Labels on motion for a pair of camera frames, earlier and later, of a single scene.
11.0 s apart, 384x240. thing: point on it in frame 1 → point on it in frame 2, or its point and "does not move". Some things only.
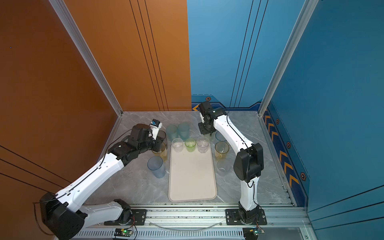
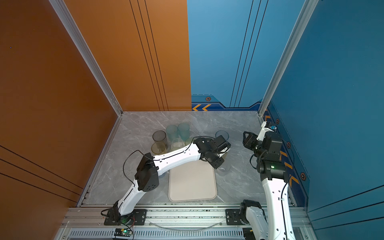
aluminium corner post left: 66,18 does not move
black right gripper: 202,130 → 250,139
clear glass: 177,144 does not move
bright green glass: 190,143 does not move
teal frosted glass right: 184,130 does not move
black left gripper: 157,146 → 219,164
